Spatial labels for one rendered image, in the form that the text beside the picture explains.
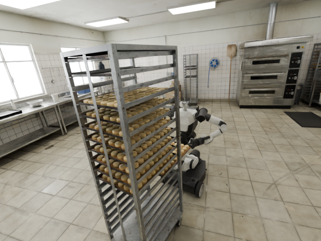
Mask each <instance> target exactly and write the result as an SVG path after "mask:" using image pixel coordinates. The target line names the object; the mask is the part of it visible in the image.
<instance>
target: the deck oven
mask: <svg viewBox="0 0 321 241"><path fill-rule="evenodd" d="M313 37H314V35H308V36H298V37H289V38H279V39H269V40H259V41H250V42H243V43H241V44H239V49H240V56H239V66H238V77H237V89H236V100H237V103H238V105H239V107H240V108H241V109H290V108H291V106H293V104H294V100H295V96H296V91H297V87H298V82H299V77H300V71H301V67H302V62H303V58H304V53H305V48H306V44H307V43H308V42H310V41H313ZM242 59H243V60H242ZM241 61H242V67H241V71H240V64H241Z"/></svg>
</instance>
